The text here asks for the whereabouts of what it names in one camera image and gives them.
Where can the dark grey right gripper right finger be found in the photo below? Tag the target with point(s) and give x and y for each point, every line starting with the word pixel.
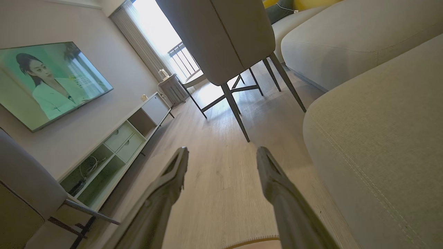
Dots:
pixel 289 207

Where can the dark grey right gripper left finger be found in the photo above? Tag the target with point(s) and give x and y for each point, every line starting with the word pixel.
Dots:
pixel 157 204

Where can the white tv cabinet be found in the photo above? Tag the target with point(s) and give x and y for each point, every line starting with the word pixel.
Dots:
pixel 119 145

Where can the grey ribbed side table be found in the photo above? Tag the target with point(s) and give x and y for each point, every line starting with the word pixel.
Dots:
pixel 173 89

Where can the small chair with dark legs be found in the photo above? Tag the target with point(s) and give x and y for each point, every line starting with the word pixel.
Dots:
pixel 207 90

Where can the grey upholstered dining chair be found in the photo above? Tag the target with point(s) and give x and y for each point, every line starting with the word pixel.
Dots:
pixel 31 204
pixel 225 41

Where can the white electric kettle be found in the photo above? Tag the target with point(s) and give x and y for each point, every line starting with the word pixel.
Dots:
pixel 162 73

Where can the beige fabric sofa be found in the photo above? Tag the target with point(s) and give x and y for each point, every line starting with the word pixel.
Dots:
pixel 373 103

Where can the black balcony railing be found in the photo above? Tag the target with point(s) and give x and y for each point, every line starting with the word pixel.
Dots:
pixel 183 58

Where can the grey sheer curtain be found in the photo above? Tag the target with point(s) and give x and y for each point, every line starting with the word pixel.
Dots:
pixel 138 38

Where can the dark green cushion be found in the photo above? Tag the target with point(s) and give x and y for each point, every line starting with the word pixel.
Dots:
pixel 279 11

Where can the yellow cushion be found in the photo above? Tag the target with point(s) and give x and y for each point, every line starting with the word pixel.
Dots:
pixel 308 3

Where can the wall-mounted flat television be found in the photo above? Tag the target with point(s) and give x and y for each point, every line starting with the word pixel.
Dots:
pixel 48 83

